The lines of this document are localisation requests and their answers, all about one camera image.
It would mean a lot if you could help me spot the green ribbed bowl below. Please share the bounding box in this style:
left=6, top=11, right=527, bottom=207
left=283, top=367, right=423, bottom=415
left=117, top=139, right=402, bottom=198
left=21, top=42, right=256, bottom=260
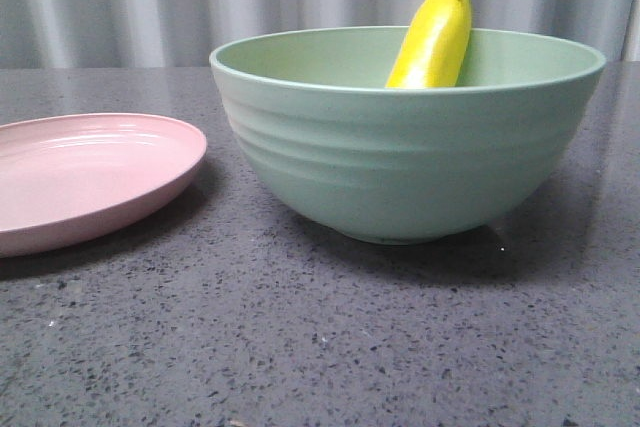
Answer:
left=210, top=26, right=606, bottom=245

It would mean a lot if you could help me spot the pink plate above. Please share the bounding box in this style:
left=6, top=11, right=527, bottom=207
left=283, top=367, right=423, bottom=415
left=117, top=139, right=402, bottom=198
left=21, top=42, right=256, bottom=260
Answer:
left=1, top=113, right=207, bottom=257

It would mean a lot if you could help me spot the yellow banana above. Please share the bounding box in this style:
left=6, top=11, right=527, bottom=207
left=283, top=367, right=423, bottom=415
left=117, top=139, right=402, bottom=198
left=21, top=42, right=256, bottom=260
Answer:
left=386, top=0, right=472, bottom=89

